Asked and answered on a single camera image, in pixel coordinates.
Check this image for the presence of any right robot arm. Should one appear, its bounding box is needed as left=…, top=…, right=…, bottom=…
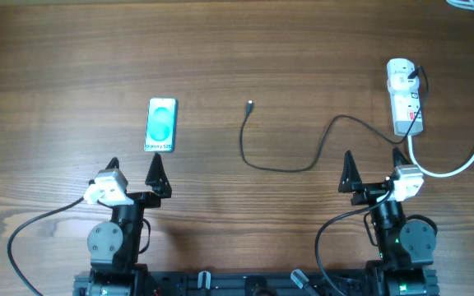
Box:
left=338, top=148, right=440, bottom=296

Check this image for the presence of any black left camera cable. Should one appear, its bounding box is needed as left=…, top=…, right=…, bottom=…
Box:
left=7, top=196, right=86, bottom=296

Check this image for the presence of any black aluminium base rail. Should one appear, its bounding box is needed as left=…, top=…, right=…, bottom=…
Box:
left=72, top=268, right=440, bottom=296

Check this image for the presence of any white power strip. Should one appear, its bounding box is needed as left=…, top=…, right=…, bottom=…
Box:
left=387, top=58, right=423, bottom=136

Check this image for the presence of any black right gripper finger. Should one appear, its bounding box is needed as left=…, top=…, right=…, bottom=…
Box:
left=338, top=150, right=363, bottom=193
left=393, top=147, right=411, bottom=167

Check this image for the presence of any black camera cable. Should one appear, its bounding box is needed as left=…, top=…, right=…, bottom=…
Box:
left=314, top=177, right=395, bottom=296
left=7, top=196, right=86, bottom=296

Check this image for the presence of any black right camera cable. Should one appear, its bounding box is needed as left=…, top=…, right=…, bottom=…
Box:
left=314, top=177, right=395, bottom=296

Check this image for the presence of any white charger plug adapter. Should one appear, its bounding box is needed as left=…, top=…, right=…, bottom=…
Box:
left=388, top=72, right=420, bottom=95

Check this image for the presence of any black USB charging cable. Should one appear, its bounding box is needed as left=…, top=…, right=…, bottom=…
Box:
left=239, top=65, right=430, bottom=173

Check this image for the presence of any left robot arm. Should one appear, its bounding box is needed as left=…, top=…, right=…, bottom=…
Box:
left=72, top=153, right=172, bottom=296

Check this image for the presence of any light blue Galaxy smartphone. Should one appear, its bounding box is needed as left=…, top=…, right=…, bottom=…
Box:
left=144, top=98, right=178, bottom=153

